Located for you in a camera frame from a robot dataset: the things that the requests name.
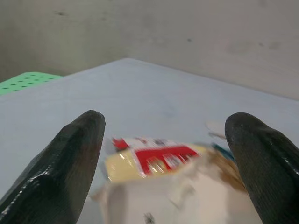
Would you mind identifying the brown white torn wrapper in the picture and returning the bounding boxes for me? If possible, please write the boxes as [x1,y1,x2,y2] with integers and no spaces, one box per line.
[205,120,246,192]

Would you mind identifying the green perforated plastic stool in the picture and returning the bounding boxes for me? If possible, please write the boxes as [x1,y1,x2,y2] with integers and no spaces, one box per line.
[0,71,64,97]

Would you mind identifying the white crumpled paper trash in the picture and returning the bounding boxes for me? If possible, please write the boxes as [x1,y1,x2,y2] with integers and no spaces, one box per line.
[90,161,262,224]

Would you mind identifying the yellow red snack wrapper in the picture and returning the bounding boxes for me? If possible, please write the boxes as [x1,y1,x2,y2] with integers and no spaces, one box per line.
[104,137,207,184]

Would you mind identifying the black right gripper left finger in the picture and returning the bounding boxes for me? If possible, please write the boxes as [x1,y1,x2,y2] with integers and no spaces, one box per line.
[0,109,106,224]

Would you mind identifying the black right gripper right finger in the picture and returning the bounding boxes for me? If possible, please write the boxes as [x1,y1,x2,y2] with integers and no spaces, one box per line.
[224,112,299,224]

